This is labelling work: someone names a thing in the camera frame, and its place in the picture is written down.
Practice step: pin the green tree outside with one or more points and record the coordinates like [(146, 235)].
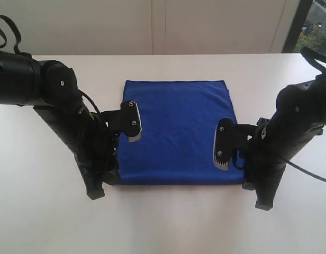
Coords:
[(311, 37)]

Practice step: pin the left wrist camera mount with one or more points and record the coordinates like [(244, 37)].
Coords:
[(126, 120)]

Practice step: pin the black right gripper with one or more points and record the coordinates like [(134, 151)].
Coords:
[(266, 157)]

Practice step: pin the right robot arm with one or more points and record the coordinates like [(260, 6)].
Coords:
[(300, 116)]

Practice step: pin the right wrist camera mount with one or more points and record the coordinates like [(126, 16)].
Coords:
[(229, 139)]

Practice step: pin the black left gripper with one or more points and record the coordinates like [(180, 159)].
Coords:
[(93, 148)]

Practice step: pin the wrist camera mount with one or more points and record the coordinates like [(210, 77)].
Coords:
[(229, 139), (126, 120)]

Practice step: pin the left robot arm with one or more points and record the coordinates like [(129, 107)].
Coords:
[(51, 89)]

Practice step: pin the black window frame post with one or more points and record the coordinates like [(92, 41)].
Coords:
[(296, 26)]

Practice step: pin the blue towel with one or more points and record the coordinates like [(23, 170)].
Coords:
[(178, 121)]

